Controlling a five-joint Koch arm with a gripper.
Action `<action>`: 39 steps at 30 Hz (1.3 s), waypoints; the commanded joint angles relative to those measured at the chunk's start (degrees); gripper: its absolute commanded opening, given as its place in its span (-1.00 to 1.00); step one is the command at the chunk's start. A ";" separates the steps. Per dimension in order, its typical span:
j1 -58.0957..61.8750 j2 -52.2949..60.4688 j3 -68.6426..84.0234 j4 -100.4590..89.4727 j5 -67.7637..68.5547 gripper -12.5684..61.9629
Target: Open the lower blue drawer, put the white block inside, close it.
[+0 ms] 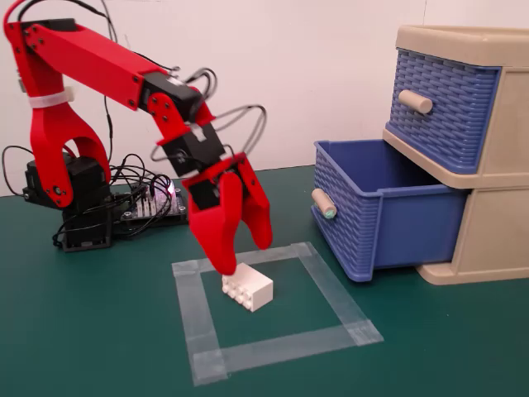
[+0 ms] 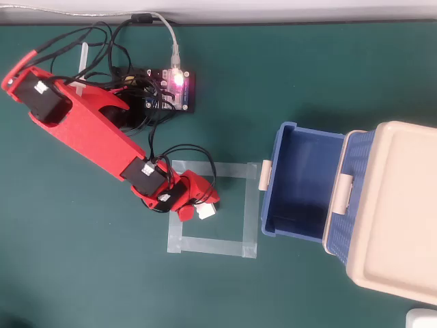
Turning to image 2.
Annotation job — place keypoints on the red gripper body black motor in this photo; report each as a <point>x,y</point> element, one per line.
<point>170,198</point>

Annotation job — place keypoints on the black controller board with LED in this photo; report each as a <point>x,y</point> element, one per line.
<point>177,92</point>

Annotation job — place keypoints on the red rounded moving gripper finger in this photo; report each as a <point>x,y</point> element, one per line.
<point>186,213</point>

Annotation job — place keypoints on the white toy brick cube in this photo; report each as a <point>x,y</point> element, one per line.
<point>206,212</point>

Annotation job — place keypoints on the beige plastic drawer cabinet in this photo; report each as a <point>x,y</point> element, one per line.
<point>399,205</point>

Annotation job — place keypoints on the white box corner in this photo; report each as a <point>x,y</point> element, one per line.
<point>421,318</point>

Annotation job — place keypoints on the red fixed gripper finger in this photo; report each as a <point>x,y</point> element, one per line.
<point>201,189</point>

